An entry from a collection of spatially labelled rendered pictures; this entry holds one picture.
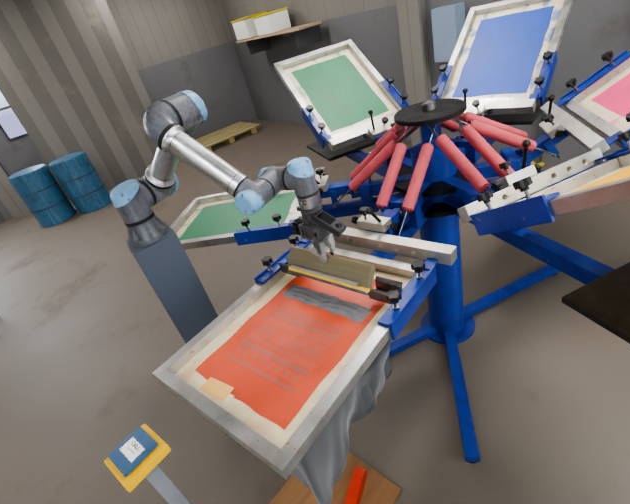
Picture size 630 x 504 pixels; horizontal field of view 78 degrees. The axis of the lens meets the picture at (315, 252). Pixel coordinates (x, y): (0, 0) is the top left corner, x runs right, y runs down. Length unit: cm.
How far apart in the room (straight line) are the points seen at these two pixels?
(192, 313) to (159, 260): 30
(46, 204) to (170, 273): 542
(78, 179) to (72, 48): 205
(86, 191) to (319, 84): 481
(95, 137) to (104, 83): 88
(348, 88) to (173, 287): 172
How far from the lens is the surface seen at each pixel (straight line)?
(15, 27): 765
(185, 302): 179
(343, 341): 122
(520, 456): 210
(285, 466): 100
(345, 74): 286
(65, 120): 763
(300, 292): 145
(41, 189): 700
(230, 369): 129
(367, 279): 125
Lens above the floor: 182
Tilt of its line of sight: 32 degrees down
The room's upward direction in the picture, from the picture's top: 16 degrees counter-clockwise
